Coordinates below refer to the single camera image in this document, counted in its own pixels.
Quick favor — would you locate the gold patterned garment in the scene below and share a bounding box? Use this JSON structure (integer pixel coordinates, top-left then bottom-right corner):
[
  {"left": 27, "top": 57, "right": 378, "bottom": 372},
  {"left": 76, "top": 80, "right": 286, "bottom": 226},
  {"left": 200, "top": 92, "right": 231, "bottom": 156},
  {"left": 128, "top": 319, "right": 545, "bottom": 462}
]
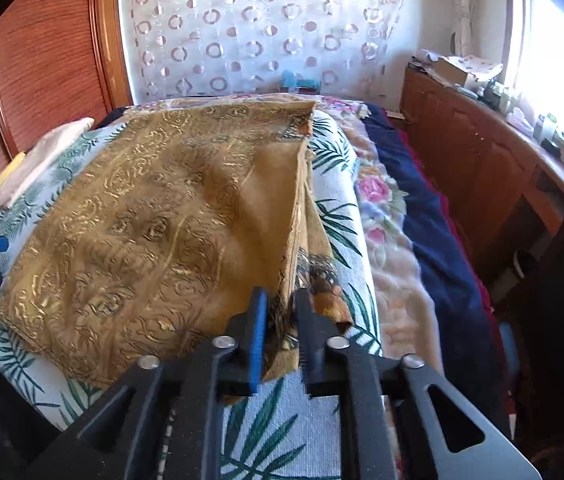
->
[{"left": 0, "top": 100, "right": 352, "bottom": 387}]

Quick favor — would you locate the yellow pillow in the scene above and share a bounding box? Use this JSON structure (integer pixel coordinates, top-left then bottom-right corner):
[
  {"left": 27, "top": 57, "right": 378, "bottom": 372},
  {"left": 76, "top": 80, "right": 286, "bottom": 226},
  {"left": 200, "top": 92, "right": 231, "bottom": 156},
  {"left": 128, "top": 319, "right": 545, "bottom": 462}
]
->
[{"left": 0, "top": 152, "right": 26, "bottom": 188}]

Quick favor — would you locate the navy blue blanket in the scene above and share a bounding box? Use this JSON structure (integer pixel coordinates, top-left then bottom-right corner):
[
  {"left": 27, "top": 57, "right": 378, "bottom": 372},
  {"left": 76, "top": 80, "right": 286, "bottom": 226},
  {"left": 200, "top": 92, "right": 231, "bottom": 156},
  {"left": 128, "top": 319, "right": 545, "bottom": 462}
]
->
[{"left": 363, "top": 103, "right": 510, "bottom": 436}]

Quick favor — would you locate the white pillow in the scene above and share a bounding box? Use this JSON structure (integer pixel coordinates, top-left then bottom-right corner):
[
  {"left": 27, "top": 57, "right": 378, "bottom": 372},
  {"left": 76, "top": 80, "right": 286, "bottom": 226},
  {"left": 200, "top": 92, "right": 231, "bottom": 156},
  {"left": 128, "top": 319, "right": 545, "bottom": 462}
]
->
[{"left": 0, "top": 117, "right": 94, "bottom": 209}]

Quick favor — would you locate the floral fleece blanket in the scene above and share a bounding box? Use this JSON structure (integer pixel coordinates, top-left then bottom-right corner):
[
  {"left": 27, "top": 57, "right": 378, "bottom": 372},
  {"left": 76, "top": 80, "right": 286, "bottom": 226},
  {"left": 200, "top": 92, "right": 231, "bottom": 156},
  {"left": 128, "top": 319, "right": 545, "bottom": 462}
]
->
[{"left": 108, "top": 94, "right": 441, "bottom": 378}]

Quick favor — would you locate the red-brown louvered wardrobe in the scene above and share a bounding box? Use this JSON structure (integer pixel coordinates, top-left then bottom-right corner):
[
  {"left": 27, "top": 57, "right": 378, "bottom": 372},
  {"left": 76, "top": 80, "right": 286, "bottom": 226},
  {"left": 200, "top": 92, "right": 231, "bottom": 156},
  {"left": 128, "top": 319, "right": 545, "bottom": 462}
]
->
[{"left": 0, "top": 0, "right": 132, "bottom": 171}]

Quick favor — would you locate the wooden sideboard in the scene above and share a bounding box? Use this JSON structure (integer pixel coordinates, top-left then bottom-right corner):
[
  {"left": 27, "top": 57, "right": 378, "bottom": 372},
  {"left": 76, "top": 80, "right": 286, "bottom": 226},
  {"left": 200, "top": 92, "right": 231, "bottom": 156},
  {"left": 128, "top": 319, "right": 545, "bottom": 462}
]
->
[{"left": 400, "top": 66, "right": 564, "bottom": 282}]

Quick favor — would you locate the sheer circle-pattern curtain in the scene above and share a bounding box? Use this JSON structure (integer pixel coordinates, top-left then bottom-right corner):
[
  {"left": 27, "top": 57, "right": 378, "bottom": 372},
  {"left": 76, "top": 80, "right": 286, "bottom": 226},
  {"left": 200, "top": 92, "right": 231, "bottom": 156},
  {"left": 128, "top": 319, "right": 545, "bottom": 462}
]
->
[{"left": 119, "top": 0, "right": 403, "bottom": 103}]

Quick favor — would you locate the blue plastic toy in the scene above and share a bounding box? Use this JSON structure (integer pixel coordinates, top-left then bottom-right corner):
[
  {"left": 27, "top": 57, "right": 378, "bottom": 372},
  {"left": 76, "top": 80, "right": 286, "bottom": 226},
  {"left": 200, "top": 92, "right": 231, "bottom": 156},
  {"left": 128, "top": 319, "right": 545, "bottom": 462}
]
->
[{"left": 280, "top": 70, "right": 321, "bottom": 94}]

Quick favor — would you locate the cardboard box on sideboard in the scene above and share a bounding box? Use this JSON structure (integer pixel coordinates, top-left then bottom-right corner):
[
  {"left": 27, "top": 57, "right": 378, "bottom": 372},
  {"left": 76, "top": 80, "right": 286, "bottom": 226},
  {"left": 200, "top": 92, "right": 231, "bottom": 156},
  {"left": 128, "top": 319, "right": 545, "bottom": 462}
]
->
[{"left": 432, "top": 55, "right": 503, "bottom": 89}]

